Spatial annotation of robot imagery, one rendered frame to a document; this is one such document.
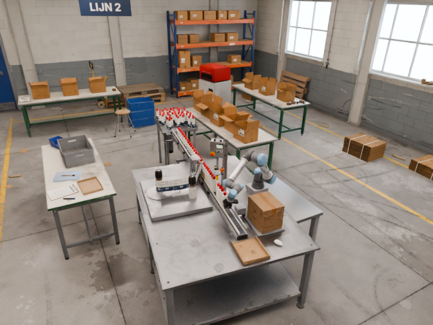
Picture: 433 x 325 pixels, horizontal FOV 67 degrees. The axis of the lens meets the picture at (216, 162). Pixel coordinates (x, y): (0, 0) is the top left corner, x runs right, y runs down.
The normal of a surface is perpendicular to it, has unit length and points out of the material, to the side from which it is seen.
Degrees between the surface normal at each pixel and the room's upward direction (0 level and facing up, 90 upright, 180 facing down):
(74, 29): 90
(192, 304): 0
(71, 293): 0
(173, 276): 0
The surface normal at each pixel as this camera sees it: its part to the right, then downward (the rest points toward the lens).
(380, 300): 0.01, -0.89
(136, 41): 0.46, 0.41
